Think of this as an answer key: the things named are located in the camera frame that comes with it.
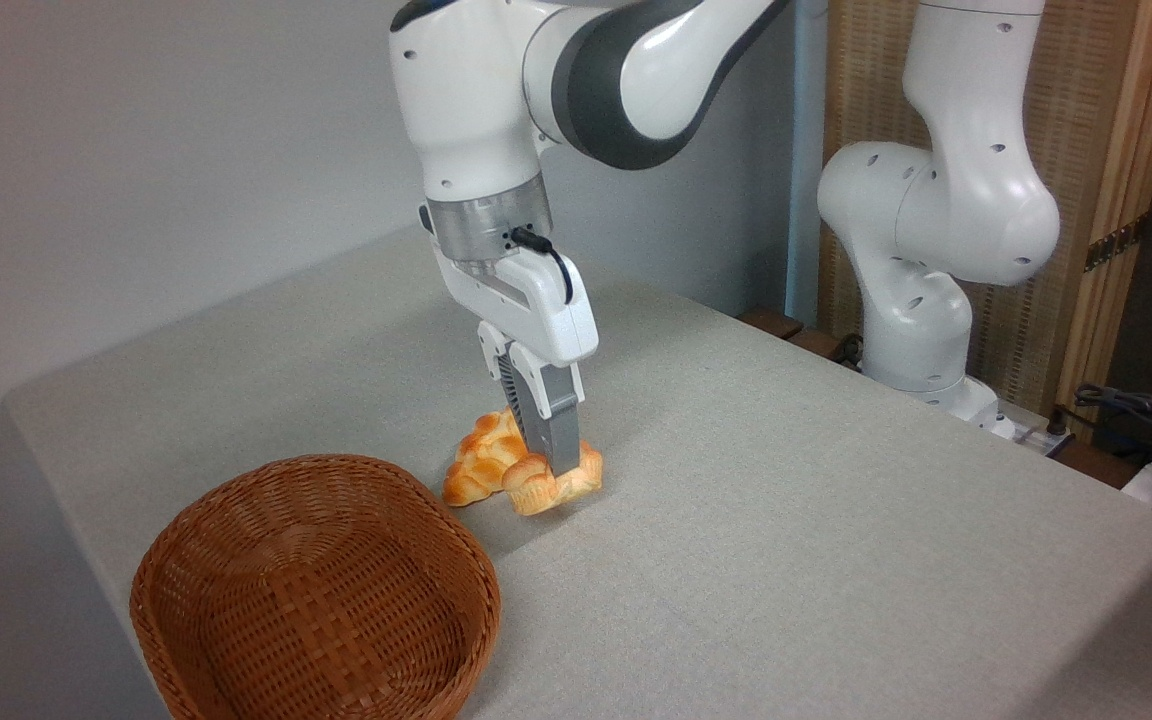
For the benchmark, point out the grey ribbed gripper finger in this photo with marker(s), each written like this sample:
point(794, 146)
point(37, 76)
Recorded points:
point(556, 425)
point(496, 355)

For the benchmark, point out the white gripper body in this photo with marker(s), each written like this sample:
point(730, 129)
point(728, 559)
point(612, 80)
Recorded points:
point(546, 310)

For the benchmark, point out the round bread roll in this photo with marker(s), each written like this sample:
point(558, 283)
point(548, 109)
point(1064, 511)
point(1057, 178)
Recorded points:
point(536, 492)

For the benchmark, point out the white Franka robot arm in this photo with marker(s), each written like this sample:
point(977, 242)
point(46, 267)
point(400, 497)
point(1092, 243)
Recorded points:
point(476, 100)

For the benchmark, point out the braided bread loaf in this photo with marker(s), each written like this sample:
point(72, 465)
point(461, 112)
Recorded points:
point(481, 465)

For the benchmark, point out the brown wicker basket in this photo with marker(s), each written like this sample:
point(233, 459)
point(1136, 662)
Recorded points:
point(316, 600)

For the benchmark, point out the grey tablecloth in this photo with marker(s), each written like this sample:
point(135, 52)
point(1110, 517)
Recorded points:
point(786, 500)

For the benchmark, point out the metal screen hinge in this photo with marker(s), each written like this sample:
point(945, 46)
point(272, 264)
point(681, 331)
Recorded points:
point(1116, 243)

